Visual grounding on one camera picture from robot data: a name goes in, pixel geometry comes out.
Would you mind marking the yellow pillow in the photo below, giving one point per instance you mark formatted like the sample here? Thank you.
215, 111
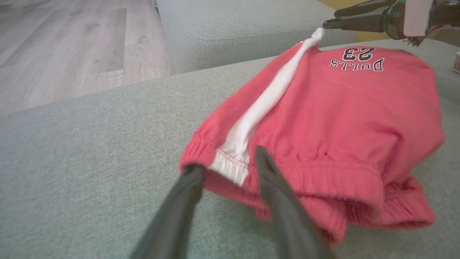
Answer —
370, 36

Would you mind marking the red shorts with white stripe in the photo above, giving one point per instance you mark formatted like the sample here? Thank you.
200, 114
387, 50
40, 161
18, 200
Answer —
341, 126

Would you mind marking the grey sofa back cushion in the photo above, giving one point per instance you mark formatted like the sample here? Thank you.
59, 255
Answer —
233, 32

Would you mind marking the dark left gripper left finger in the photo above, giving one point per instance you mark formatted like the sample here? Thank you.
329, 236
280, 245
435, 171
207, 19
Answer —
172, 216

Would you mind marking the red basketball jersey number 23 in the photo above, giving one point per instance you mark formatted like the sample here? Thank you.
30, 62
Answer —
457, 64

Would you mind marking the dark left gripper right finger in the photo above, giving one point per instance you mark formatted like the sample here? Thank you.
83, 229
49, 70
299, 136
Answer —
284, 212

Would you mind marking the grey sofa seat cushion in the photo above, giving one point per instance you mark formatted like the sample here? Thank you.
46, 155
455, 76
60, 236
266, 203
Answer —
90, 162

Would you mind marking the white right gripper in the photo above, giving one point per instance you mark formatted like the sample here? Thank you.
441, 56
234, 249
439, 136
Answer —
413, 18

